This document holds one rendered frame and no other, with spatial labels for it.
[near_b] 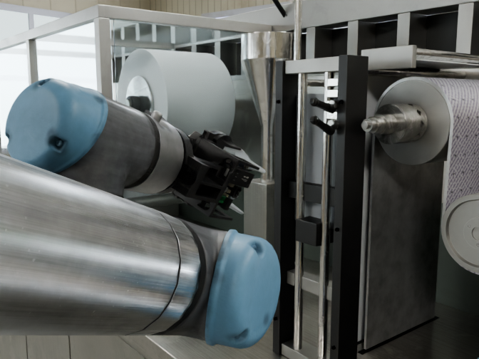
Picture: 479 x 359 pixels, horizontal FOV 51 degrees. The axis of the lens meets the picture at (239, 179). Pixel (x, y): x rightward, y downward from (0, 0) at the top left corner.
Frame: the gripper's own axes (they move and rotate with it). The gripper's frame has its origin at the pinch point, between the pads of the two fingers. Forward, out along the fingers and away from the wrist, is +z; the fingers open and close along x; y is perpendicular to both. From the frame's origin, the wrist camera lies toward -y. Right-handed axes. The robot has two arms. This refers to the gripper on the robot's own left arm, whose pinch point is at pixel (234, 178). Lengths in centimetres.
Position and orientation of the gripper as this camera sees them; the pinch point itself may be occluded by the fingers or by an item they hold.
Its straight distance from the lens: 69.7
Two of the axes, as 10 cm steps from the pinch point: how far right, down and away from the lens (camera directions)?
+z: 4.7, 1.5, 8.7
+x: 4.6, -8.8, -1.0
